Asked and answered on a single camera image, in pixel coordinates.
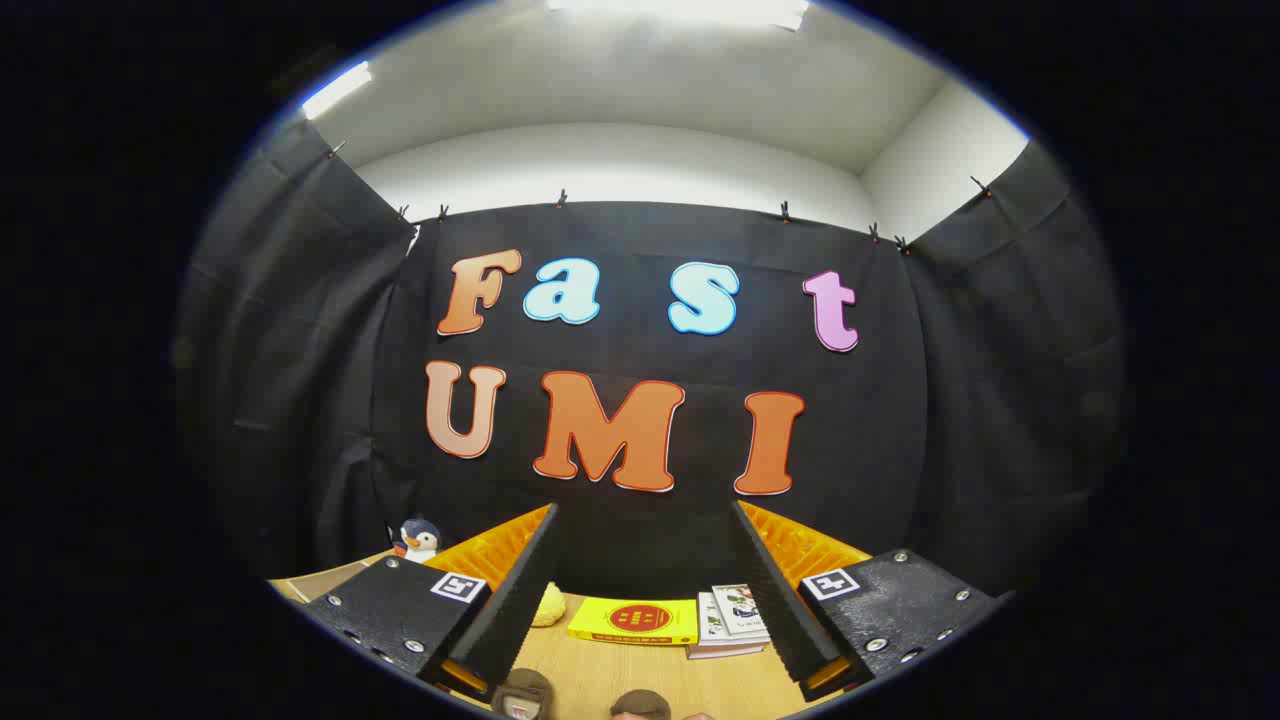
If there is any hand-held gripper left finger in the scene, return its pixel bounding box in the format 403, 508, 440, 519
298, 503, 561, 703

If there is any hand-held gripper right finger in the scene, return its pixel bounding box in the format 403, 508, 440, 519
730, 500, 1006, 704

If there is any brown fuzzy shoe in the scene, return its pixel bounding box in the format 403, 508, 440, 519
490, 668, 554, 720
610, 689, 673, 720

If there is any penguin plush toy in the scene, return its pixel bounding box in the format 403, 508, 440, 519
393, 517, 443, 564

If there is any yellow book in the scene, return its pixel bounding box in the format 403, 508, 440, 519
567, 597, 699, 646

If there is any ceiling light panel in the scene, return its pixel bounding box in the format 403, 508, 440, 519
302, 60, 373, 121
545, 0, 809, 32

